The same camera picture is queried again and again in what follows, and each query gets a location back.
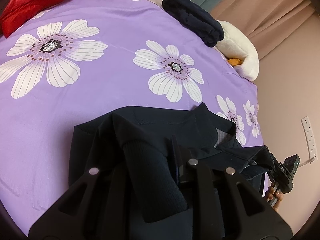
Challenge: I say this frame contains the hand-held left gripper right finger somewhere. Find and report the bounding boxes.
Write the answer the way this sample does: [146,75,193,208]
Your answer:
[171,134,293,240]

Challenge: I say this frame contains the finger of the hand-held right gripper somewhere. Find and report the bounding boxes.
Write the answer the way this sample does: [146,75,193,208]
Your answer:
[257,146,280,173]

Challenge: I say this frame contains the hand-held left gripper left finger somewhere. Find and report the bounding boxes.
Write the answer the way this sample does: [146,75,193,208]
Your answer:
[28,167,151,240]

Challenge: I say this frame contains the dark navy sweater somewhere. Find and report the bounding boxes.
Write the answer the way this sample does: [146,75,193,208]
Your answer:
[71,102,275,240]

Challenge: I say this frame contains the folded dark navy clothes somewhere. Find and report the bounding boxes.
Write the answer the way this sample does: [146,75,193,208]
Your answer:
[162,0,225,47]

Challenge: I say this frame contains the person's right hand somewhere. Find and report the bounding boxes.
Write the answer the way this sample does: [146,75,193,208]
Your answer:
[263,184,285,211]

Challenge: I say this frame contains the white power strip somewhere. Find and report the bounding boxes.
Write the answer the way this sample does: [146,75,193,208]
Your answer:
[301,116,317,165]

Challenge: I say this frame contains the white plush toy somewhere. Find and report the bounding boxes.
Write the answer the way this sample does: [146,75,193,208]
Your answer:
[216,20,260,81]

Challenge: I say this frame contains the purple floral blanket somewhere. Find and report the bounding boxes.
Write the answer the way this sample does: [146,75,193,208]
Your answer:
[0,0,262,230]

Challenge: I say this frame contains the pink-brown curtain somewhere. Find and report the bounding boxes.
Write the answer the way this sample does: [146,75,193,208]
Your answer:
[211,0,317,61]

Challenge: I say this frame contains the red down jacket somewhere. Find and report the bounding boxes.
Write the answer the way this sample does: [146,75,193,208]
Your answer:
[0,0,95,38]

